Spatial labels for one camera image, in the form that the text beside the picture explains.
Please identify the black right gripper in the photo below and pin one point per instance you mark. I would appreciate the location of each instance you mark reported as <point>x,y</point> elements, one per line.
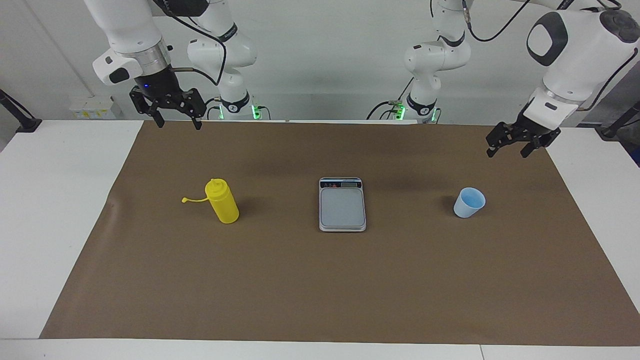
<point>157,85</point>

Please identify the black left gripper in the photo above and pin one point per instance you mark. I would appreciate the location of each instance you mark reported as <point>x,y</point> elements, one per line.
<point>537,129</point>

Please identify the light blue plastic cup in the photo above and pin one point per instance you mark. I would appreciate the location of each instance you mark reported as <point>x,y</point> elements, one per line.
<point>465,210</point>

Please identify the yellow squeeze bottle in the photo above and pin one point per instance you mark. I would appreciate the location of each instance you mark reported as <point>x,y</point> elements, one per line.
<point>225,207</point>

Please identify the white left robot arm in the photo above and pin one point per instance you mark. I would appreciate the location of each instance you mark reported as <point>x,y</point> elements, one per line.
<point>585,45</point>

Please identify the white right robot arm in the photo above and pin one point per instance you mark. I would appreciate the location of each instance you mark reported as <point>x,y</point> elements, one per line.
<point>130,30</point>

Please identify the silver digital kitchen scale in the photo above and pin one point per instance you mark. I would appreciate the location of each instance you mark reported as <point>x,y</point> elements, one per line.
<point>342,210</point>

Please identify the black clamp stand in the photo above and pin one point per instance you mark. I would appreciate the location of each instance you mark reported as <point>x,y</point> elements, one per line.
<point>611,131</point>
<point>27,124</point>

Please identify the blue object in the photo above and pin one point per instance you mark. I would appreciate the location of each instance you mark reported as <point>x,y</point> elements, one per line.
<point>637,156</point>

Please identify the brown paper table mat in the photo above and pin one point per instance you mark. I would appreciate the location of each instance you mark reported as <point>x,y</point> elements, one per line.
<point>300,280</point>

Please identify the white wall outlet box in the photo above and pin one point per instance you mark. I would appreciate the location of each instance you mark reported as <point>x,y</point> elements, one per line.
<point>92,110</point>

